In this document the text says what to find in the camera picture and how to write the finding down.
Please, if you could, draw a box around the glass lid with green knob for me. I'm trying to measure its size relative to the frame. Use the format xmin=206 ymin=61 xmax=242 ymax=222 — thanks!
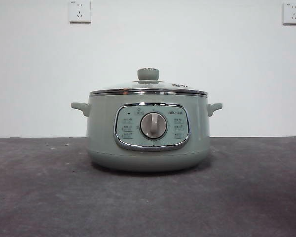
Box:
xmin=90 ymin=67 xmax=208 ymax=96

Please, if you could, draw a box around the white wall socket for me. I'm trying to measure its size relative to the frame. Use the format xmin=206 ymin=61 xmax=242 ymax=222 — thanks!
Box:
xmin=69 ymin=0 xmax=92 ymax=24
xmin=282 ymin=2 xmax=296 ymax=25

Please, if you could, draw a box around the pale green electric pot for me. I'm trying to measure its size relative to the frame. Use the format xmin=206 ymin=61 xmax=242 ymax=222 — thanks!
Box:
xmin=71 ymin=90 xmax=223 ymax=173

